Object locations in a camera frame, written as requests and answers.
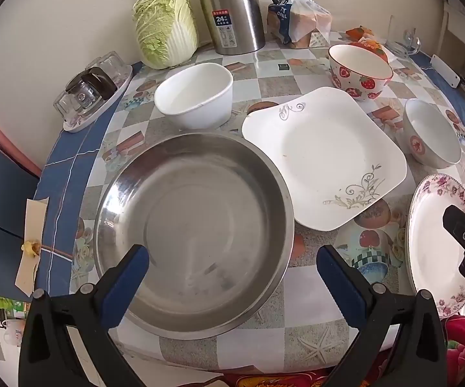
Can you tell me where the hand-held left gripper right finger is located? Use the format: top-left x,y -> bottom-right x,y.
316,244 -> 448,387

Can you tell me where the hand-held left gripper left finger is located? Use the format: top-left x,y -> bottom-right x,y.
18,244 -> 150,387

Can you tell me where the pink floral round plate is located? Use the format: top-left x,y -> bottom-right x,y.
405,173 -> 465,318

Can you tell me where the small white bowl red mark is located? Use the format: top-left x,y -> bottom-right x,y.
402,99 -> 463,169

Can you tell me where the stainless steel basin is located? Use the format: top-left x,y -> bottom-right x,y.
94,131 -> 295,340

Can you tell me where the white square plate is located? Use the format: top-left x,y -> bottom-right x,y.
241,86 -> 408,232

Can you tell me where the strawberry print bowl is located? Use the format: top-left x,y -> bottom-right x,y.
328,44 -> 394,101

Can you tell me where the large plain white bowl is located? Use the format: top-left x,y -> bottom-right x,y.
154,63 -> 234,130

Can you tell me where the beige paper strip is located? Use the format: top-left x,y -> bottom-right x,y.
16,197 -> 50,296

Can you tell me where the white power strip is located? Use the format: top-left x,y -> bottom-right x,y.
430,54 -> 461,88

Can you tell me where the dark blue board pink edge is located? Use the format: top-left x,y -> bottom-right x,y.
0,118 -> 43,246

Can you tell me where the white floral oval tray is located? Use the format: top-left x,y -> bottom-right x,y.
62,64 -> 133,133

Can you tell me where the clear glass mug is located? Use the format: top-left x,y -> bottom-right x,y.
386,15 -> 422,58

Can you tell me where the orange snack packet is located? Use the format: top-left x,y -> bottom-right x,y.
345,26 -> 374,42
351,37 -> 390,63

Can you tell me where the glass teapot dark lid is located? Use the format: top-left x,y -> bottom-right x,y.
66,68 -> 117,107

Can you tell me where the napa cabbage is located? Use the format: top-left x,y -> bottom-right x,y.
132,0 -> 199,70

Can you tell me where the bagged sliced bread loaf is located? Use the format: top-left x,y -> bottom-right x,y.
267,0 -> 332,49

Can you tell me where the stainless steel thermos jug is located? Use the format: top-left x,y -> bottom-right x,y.
198,0 -> 278,55

